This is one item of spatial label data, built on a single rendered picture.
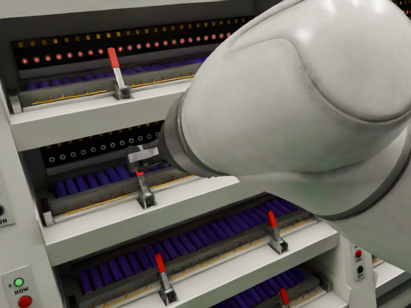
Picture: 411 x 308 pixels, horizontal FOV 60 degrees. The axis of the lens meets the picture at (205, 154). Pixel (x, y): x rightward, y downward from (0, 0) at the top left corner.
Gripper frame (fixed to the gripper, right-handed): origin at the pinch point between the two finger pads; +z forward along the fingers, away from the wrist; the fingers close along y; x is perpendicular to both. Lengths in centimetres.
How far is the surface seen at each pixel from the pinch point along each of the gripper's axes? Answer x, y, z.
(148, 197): -6.2, 0.5, 12.9
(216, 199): -10.3, 12.7, 10.9
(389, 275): -45, 59, 20
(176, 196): -7.4, 5.3, 11.4
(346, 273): -38, 43, 17
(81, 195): -2.3, -10.6, 15.5
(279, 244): -24.4, 25.6, 14.4
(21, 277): -11.8, -22.4, 10.3
